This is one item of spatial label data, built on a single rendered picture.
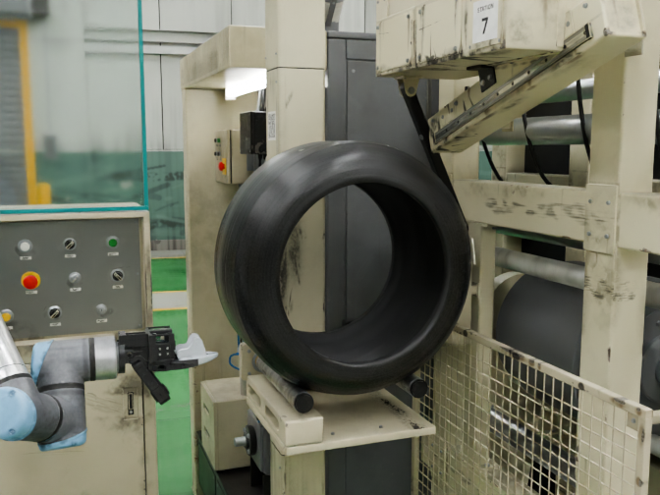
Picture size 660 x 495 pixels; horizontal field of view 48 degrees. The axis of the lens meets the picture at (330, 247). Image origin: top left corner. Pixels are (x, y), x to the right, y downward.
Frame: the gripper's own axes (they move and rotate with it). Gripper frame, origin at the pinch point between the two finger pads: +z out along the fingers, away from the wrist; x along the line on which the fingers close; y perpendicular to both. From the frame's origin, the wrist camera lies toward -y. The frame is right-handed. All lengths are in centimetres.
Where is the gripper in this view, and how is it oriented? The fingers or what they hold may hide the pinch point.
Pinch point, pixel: (211, 357)
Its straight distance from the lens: 165.5
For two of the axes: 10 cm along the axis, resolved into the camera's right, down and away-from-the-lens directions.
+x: -3.4, -1.5, 9.3
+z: 9.4, -0.4, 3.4
